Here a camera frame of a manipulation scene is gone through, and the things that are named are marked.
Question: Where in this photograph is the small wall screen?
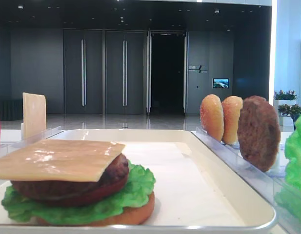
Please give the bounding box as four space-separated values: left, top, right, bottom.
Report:
212 78 229 89

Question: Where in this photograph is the left sesame bun slice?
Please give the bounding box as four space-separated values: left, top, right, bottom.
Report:
200 94 224 142

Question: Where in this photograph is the white serving tray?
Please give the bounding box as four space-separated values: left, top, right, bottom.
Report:
0 129 277 234

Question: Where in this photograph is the middle double door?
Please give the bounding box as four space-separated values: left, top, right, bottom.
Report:
106 31 144 114

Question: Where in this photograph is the flower planter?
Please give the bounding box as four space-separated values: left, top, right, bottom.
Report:
274 90 297 111
278 104 301 126

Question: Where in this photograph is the brown meat patty on burger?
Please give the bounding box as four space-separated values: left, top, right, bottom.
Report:
11 154 129 200

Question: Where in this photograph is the left double door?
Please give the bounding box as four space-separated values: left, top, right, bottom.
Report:
64 30 102 114

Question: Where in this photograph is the green lettuce leaf on burger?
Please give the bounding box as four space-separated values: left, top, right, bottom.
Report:
1 163 156 226

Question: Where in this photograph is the right clear acrylic rack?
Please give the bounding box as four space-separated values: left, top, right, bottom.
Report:
193 127 301 234

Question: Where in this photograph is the yellow cheese slice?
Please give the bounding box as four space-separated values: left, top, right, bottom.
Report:
0 139 125 182
22 93 46 139

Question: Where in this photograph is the double door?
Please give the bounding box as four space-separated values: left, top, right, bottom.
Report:
64 30 102 114
106 31 144 114

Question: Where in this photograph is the left clear acrylic rack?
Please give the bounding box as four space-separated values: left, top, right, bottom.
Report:
0 126 63 158

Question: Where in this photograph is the bottom bun slice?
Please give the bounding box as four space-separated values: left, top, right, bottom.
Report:
33 189 155 226

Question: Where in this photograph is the sesame bun slice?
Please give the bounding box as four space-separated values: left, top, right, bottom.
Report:
222 96 243 145
200 94 224 142

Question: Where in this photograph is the upper flower planter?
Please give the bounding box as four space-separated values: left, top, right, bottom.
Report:
274 90 297 111

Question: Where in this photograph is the lower flower planter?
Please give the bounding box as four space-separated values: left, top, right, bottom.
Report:
278 104 301 126

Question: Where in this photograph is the standing brown meat patty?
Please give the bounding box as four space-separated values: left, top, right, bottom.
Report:
238 96 281 172

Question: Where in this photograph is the clear acrylic rack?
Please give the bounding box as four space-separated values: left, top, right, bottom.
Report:
0 126 63 158
193 127 301 234

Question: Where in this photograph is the right sesame bun slice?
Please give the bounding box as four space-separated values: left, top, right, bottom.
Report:
222 96 243 145

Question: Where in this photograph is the red tomato slice on burger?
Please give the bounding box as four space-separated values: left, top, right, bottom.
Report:
39 179 127 208

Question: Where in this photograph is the standing green lettuce leaf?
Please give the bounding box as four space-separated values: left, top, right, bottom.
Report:
275 115 301 221

